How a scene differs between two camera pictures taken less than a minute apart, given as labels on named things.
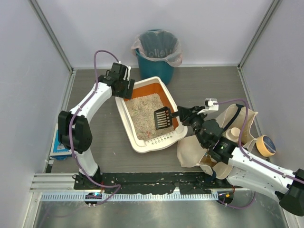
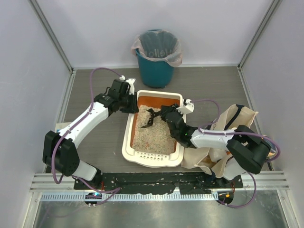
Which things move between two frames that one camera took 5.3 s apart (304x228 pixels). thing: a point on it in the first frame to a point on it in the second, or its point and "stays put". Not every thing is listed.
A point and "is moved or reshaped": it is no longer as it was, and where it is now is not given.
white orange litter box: x=137 y=118 is moved or reshaped
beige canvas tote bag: x=236 y=119 stays put
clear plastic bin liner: x=158 y=45 stays put
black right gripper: x=185 y=114 to x=164 y=112
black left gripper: x=128 y=88 to x=132 y=103
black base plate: x=191 y=183 stays put
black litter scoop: x=163 y=118 is moved or reshaped
